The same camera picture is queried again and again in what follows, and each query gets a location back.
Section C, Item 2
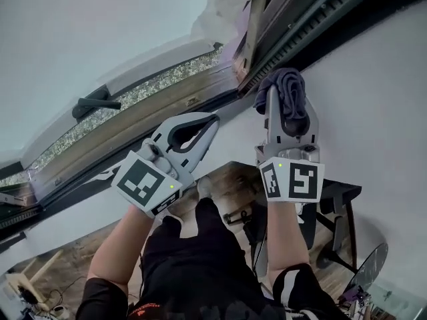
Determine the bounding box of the black window handle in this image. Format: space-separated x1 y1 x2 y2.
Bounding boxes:
71 88 122 119

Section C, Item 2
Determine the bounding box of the person's right forearm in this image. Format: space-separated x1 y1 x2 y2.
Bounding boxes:
265 200 310 277

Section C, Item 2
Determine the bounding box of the metal window hinge stay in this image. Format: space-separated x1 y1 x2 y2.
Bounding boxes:
0 191 29 207
240 0 270 77

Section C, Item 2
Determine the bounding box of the person's black clothing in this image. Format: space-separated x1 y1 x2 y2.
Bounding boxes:
75 197 353 320

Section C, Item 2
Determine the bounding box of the light wooden stool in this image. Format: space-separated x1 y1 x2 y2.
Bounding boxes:
5 247 65 313

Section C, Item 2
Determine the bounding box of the person's left forearm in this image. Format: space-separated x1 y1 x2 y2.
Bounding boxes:
87 205 157 285

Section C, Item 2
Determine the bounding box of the dark metal floor fixture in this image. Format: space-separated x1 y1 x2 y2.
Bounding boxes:
222 209 252 227

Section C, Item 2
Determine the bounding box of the black floor cable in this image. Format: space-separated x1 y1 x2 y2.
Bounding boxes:
46 274 89 313

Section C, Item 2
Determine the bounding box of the dark grey cloth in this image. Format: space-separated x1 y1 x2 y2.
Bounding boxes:
252 67 307 139

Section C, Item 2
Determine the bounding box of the black chair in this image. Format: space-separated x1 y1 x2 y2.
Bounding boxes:
295 177 364 275

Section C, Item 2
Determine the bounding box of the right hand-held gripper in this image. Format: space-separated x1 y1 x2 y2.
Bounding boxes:
254 84 326 203

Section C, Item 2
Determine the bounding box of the round glass table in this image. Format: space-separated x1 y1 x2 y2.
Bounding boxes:
339 241 390 310

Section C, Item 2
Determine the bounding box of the white and black machine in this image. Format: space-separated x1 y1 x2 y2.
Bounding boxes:
31 301 69 318

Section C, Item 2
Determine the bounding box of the grey metal stand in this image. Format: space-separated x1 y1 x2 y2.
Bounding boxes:
242 223 270 278

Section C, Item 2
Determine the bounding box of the frosted glass window sash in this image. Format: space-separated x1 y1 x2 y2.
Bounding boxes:
0 0 225 166

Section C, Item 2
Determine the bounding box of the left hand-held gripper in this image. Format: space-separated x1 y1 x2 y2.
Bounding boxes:
110 111 222 219

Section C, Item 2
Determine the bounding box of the person's right white shoe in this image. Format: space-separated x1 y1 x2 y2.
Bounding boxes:
195 174 215 200

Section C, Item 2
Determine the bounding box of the small black gadget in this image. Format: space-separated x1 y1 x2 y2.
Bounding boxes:
17 285 38 305

